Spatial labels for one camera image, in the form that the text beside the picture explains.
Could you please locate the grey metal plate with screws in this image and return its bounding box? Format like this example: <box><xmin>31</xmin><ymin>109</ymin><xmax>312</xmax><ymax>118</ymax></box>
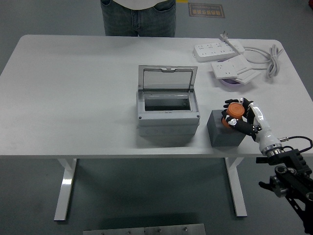
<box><xmin>83</xmin><ymin>223</ymin><xmax>206</xmax><ymax>235</ymax></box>

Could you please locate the grey electrical enclosure box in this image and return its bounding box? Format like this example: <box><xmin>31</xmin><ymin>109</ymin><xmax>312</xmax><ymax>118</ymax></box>
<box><xmin>136</xmin><ymin>90</ymin><xmax>201</xmax><ymax>137</ymax></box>

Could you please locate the purple round dish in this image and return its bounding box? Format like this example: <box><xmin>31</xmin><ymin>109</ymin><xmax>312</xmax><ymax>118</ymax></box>
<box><xmin>220</xmin><ymin>78</ymin><xmax>246</xmax><ymax>88</ymax></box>

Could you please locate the white power cable with plug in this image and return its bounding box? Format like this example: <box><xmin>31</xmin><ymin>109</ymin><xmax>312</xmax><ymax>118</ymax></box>
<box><xmin>219</xmin><ymin>31</ymin><xmax>284</xmax><ymax>80</ymax></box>

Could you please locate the flat white socket panel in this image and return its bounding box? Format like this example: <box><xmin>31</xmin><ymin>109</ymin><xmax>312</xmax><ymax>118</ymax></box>
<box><xmin>229</xmin><ymin>54</ymin><xmax>259</xmax><ymax>85</ymax></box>

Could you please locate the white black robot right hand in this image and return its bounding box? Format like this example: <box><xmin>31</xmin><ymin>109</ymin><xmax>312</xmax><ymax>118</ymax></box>
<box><xmin>221</xmin><ymin>97</ymin><xmax>282</xmax><ymax>152</ymax></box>

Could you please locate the long white power strip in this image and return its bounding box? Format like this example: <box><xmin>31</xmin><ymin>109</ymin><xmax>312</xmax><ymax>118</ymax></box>
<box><xmin>192</xmin><ymin>41</ymin><xmax>246</xmax><ymax>63</ymax></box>

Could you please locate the grey block with round hole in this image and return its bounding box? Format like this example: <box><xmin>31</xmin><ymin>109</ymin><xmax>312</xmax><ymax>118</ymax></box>
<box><xmin>206</xmin><ymin>110</ymin><xmax>247</xmax><ymax>147</ymax></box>

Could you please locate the brown floor sign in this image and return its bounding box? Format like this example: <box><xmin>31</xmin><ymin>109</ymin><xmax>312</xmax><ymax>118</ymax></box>
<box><xmin>188</xmin><ymin>2</ymin><xmax>225</xmax><ymax>18</ymax></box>

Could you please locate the orange cylindrical battery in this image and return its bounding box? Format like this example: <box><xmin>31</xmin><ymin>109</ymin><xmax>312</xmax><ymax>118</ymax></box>
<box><xmin>221</xmin><ymin>102</ymin><xmax>246</xmax><ymax>128</ymax></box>

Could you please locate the clear hinged box lid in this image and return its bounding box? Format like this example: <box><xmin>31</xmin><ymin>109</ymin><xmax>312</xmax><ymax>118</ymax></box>
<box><xmin>137</xmin><ymin>65</ymin><xmax>198</xmax><ymax>93</ymax></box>

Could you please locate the person torso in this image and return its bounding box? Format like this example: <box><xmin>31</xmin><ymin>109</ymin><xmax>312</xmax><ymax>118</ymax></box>
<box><xmin>100</xmin><ymin>0</ymin><xmax>177</xmax><ymax>38</ymax></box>

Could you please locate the white table leg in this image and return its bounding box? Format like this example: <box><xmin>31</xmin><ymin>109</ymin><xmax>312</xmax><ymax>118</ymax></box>
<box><xmin>53</xmin><ymin>158</ymin><xmax>78</xmax><ymax>222</ymax></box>
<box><xmin>224</xmin><ymin>157</ymin><xmax>248</xmax><ymax>217</ymax></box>

